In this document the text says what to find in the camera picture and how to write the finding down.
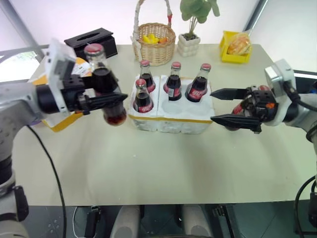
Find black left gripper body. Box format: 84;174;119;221
60;73;92;113

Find black tissue box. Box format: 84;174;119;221
63;27;118;60

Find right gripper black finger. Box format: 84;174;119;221
210;87;249;101
210;114;263;134

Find white box with yellow tape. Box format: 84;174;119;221
26;56;94;133

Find yellow plastic bin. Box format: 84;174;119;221
218;30;253;64

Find thin white cable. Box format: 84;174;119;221
72;205;80;238

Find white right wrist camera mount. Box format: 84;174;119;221
260;59;297;126

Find glass cola bottle red cap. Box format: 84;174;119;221
163;61;183;102
133;78;155;114
185;63;212;103
83;43;128;127
139;59;157;94
224;85;273;131

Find dark window frame bar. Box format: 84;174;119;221
243;0;269;32
0;0;50;59

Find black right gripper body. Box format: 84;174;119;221
243;85;277;122

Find grey rounded shape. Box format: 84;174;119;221
181;204;214;238
109;205;142;238

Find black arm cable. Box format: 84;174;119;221
26;124;68;238
283;81;317;112

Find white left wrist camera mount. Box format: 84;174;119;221
44;38;78;117

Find wicker basket with handle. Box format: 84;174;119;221
130;0;177;67

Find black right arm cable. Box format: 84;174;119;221
283;81;317;112

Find black bracket under table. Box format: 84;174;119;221
83;205;103;238
211;205;235;238

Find bagged bread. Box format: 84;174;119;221
227;29;252;56

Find white foam bottle crate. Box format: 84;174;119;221
127;73;215;135

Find yellow toy banana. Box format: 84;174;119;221
142;33;159;45

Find green artificial plant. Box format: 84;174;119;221
179;0;221;38

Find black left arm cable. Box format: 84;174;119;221
26;124;68;238

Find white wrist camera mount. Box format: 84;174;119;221
260;59;297;126
44;38;78;117

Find white bubble plant pot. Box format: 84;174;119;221
176;32;201;57

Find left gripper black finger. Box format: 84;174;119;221
83;93;129;116
79;74;97;87

